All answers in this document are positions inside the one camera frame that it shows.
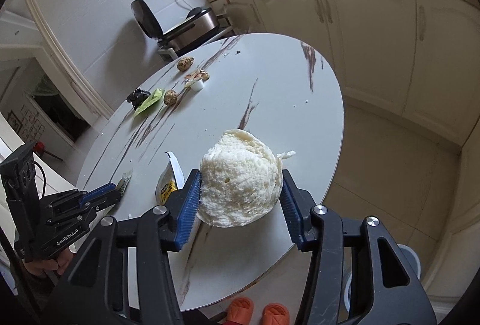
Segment black electric grill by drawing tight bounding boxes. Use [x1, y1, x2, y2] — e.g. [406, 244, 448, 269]
[130, 0, 233, 59]

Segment left hand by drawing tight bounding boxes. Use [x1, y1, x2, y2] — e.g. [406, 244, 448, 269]
[24, 248, 75, 277]

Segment yellow snack packet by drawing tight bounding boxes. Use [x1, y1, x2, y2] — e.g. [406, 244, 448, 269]
[155, 152, 185, 205]

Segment black plastic bag trash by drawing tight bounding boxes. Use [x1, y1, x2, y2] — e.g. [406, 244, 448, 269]
[126, 88, 151, 110]

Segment cream kitchen cabinets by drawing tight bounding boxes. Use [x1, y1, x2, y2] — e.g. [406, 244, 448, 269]
[209, 0, 479, 311]

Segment white marble round table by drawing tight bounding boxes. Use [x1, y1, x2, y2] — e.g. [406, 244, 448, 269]
[77, 34, 344, 310]

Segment brown food scraps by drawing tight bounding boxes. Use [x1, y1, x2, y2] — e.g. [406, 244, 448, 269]
[184, 69, 210, 84]

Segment white steamed bun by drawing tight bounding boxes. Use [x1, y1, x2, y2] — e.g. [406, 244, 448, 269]
[197, 129, 295, 228]

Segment light blue trash bin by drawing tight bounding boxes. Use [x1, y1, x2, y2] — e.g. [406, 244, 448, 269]
[343, 237, 422, 323]

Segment small white cup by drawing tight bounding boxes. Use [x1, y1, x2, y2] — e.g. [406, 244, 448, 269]
[190, 79, 204, 92]

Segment small wrapper piece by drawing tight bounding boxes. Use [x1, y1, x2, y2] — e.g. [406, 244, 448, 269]
[116, 170, 133, 196]

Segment right orange slipper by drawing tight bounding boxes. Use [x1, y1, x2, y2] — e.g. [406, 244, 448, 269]
[261, 303, 290, 325]

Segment brown lump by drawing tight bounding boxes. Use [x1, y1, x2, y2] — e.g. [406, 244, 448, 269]
[176, 56, 194, 72]
[163, 89, 178, 106]

